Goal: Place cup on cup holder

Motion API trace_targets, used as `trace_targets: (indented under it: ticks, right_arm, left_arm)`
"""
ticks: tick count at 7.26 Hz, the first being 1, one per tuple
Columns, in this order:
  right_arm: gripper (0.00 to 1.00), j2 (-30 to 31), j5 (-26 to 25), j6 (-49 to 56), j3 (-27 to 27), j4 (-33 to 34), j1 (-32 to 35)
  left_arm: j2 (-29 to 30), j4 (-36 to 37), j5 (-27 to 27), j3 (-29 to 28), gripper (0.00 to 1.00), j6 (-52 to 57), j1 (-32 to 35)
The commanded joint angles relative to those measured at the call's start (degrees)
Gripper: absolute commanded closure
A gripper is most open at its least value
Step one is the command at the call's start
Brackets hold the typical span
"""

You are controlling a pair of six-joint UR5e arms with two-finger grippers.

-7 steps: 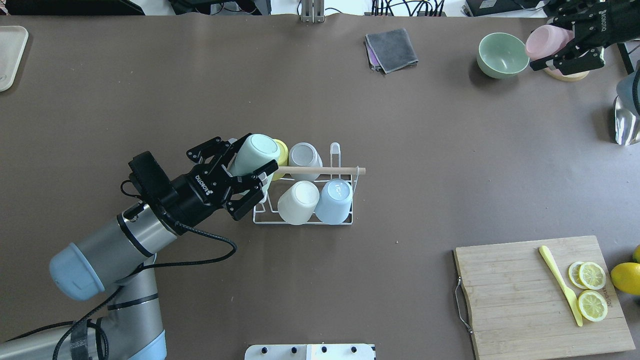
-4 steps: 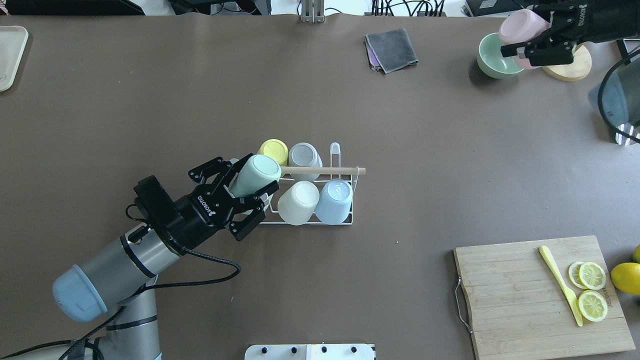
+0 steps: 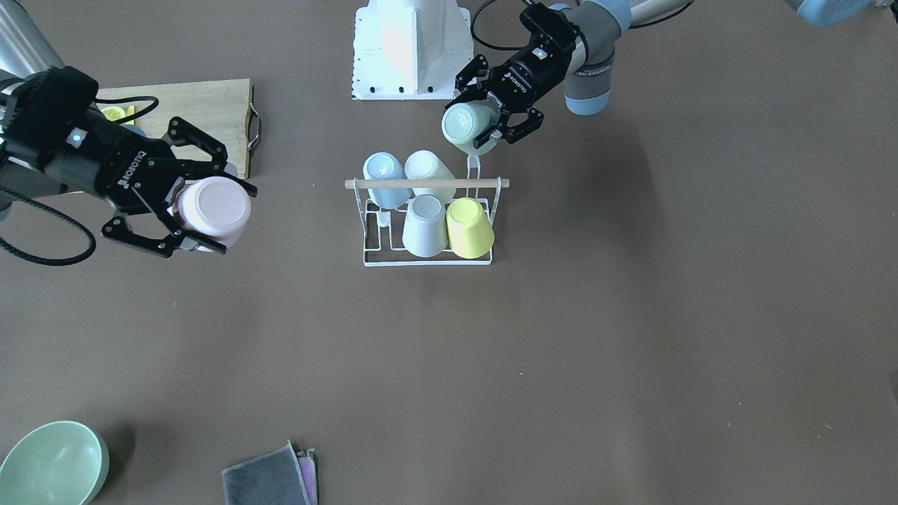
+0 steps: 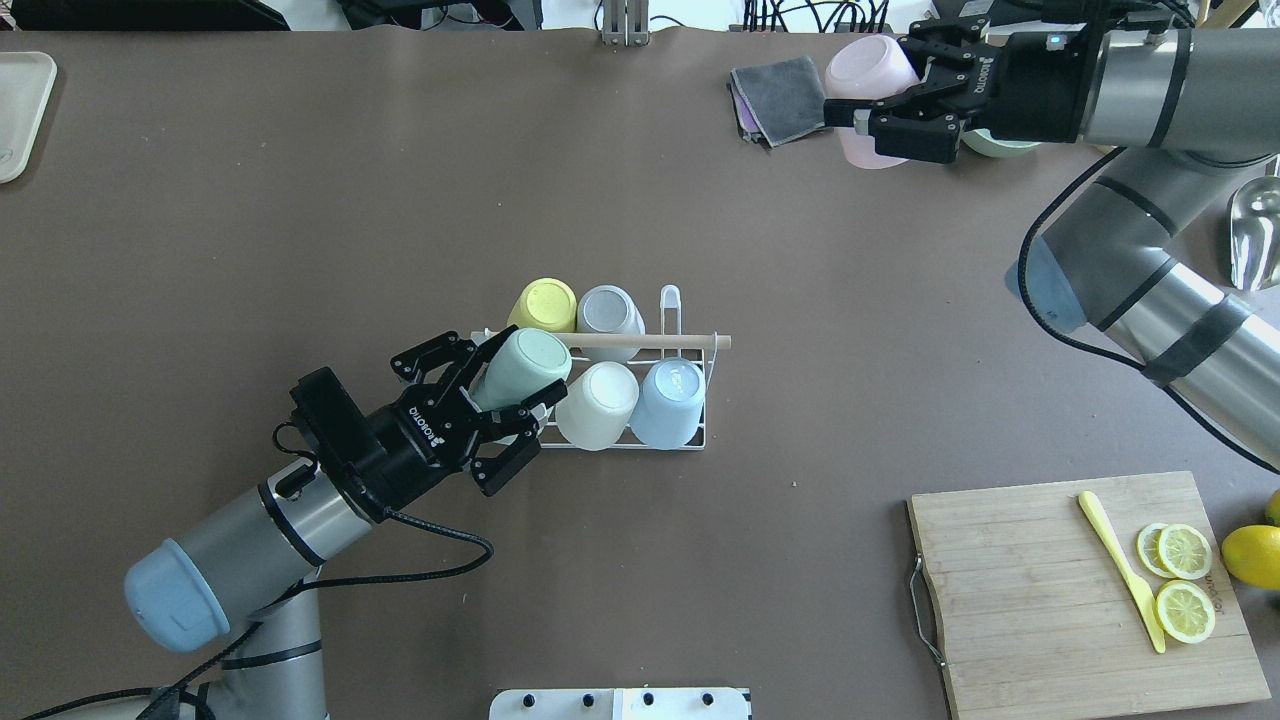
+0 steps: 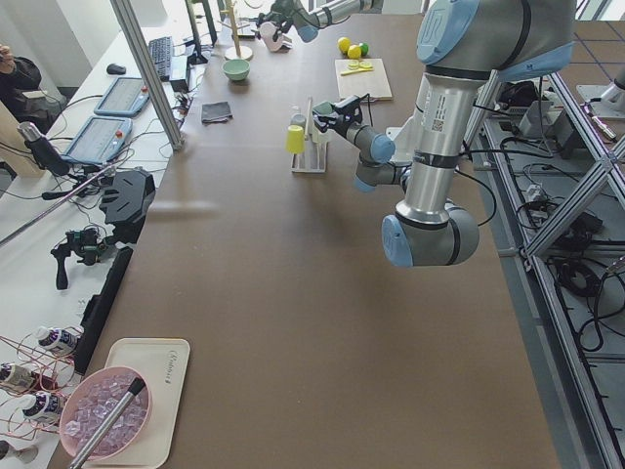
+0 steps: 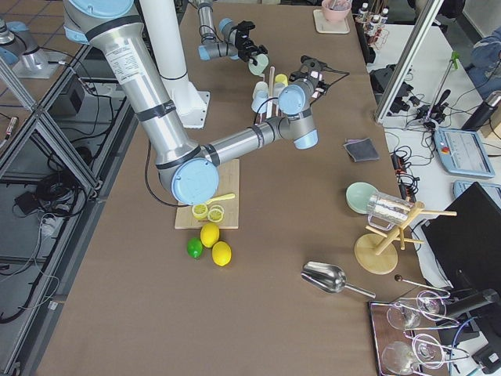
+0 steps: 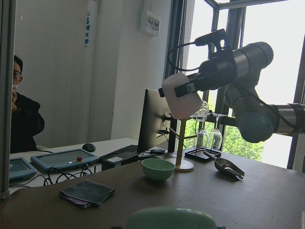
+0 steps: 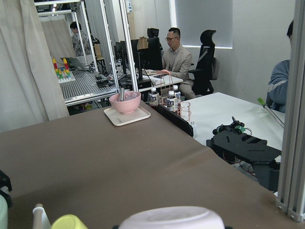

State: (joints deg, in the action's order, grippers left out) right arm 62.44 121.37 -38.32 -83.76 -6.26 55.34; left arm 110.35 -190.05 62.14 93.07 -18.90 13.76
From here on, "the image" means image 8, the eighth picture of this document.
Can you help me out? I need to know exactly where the yellow cup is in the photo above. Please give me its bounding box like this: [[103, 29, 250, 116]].
[[51, 214, 88, 229]]

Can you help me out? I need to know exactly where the aluminium frame post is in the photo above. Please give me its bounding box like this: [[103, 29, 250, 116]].
[[276, 0, 305, 222]]

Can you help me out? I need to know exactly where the standing person patterned shirt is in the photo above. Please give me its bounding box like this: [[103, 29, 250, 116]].
[[70, 21, 91, 56]]

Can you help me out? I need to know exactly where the metal rod green tip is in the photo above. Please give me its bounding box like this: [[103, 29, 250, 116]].
[[257, 97, 285, 128]]

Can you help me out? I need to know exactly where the person in blue sweater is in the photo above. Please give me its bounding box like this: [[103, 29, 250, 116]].
[[266, 20, 294, 114]]

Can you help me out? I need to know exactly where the copper wire bottle rack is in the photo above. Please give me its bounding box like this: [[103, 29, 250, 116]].
[[160, 70, 192, 124]]

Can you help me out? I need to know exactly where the long black bar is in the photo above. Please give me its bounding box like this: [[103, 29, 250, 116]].
[[145, 102, 194, 137]]

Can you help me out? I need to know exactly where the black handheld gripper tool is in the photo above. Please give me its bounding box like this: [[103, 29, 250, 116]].
[[212, 116, 252, 135]]

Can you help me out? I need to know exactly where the black plastic fixture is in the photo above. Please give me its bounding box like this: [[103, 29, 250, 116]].
[[206, 131, 281, 191]]

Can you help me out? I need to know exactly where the white cup holder rack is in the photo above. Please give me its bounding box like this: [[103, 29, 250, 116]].
[[32, 203, 51, 229]]

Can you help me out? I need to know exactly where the mint green cup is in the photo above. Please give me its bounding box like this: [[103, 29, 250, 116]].
[[0, 195, 8, 229]]

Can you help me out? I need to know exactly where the colourful block stack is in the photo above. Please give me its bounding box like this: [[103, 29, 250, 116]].
[[52, 58, 75, 83]]

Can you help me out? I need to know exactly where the pink cup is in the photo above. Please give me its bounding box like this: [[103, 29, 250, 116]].
[[119, 206, 225, 229]]

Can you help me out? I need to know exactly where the black office chair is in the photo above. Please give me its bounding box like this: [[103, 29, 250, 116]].
[[189, 30, 217, 96]]

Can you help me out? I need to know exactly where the pink bowl with ice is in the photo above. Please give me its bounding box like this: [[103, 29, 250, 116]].
[[109, 91, 141, 114]]

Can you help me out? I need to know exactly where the cream plastic tray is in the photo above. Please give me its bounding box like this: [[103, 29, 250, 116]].
[[104, 106, 151, 126]]

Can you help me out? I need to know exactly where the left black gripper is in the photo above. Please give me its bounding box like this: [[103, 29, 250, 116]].
[[0, 171, 13, 208]]

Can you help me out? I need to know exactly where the metal muddler stick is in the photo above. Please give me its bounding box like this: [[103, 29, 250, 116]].
[[119, 87, 125, 102]]

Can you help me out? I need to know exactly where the small bottle purple label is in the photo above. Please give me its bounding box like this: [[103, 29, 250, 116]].
[[149, 87, 159, 106]]

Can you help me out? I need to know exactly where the man in beige suit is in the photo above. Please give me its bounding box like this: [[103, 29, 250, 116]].
[[157, 27, 196, 100]]

